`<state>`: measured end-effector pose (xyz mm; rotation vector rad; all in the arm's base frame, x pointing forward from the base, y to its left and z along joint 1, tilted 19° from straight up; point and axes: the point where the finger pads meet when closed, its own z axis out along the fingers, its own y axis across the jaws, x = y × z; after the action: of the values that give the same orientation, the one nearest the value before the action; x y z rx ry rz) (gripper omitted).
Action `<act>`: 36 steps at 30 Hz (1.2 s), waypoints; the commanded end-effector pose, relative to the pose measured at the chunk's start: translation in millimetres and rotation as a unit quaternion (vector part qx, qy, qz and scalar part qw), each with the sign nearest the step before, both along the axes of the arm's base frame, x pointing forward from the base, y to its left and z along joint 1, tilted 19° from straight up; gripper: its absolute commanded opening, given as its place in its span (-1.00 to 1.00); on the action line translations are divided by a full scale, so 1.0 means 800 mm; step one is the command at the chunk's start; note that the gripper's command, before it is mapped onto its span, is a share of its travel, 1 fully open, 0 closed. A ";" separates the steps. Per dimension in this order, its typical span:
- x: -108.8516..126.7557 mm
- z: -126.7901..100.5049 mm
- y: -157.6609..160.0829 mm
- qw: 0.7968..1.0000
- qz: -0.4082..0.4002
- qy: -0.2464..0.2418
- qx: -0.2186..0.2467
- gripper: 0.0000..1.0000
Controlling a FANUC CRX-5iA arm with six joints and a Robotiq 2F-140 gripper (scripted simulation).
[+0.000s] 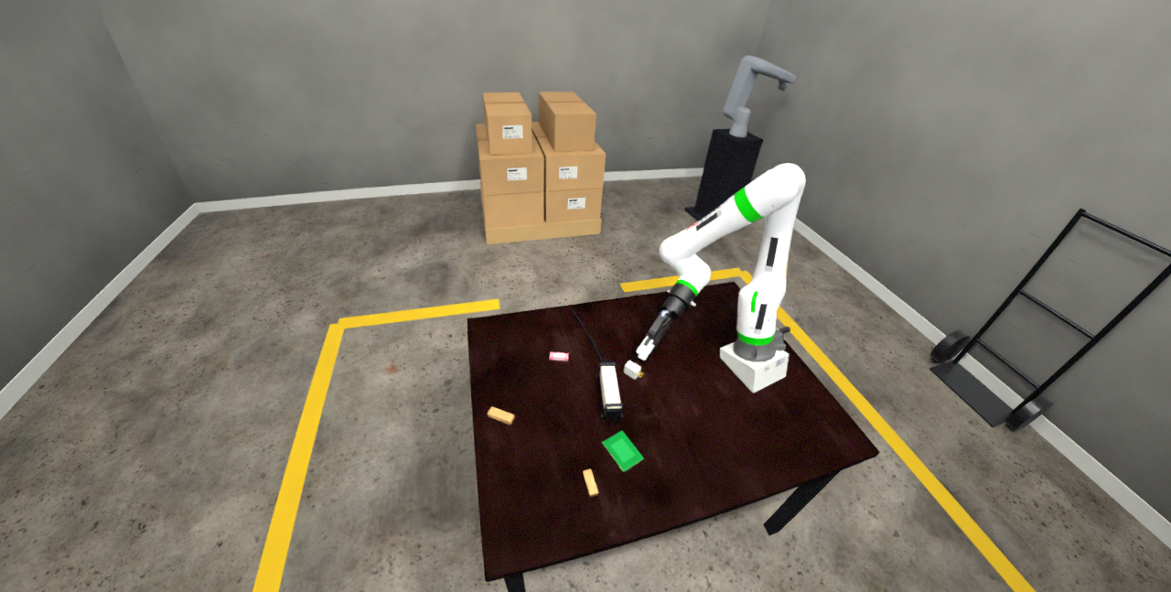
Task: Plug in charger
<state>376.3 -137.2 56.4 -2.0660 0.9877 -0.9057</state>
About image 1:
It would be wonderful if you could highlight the small yellow block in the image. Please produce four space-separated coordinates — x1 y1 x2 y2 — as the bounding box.
583 469 598 497

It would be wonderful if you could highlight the tan rectangular block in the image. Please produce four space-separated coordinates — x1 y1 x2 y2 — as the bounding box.
488 407 514 425

